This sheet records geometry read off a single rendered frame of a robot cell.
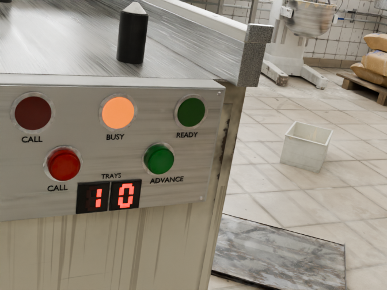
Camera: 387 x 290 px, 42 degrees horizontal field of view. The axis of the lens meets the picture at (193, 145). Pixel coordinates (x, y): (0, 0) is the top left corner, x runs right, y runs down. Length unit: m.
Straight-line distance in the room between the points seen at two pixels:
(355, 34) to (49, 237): 5.55
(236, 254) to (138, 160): 1.30
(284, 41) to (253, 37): 4.27
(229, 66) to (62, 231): 0.26
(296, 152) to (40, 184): 2.25
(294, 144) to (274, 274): 1.07
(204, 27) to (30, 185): 0.27
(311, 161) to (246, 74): 2.15
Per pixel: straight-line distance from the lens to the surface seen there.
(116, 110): 0.50
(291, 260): 1.85
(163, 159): 0.53
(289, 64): 4.88
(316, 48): 5.69
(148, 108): 0.51
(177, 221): 0.63
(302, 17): 4.44
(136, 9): 0.58
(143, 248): 0.63
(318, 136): 2.94
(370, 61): 4.65
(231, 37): 0.56
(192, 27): 0.65
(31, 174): 0.50
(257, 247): 1.87
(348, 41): 5.94
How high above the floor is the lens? 0.97
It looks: 21 degrees down
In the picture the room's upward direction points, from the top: 9 degrees clockwise
